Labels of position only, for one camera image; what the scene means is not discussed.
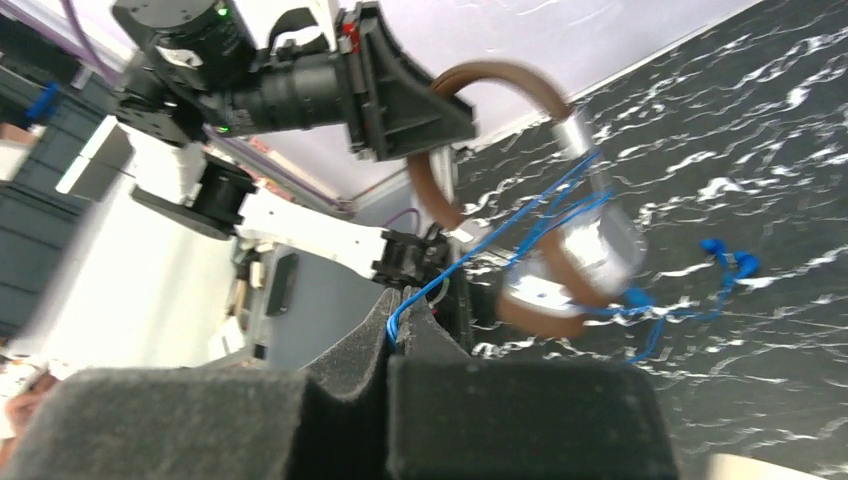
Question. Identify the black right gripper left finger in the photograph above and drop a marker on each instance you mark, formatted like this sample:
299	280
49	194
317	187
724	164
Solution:
324	421

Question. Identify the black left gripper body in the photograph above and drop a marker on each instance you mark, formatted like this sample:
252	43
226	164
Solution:
306	97

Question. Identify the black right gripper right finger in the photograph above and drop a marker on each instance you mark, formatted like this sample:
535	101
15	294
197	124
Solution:
453	416

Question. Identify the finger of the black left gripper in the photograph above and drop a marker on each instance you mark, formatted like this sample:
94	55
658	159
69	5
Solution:
397	112

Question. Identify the brown silver headphones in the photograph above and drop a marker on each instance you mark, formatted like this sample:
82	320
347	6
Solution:
579	258

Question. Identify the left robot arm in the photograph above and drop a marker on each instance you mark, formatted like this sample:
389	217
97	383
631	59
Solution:
198	73

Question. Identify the white cylindrical drum box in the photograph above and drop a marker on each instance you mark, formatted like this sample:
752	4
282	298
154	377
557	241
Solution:
734	467

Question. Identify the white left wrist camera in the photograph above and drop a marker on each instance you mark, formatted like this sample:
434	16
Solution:
307	33

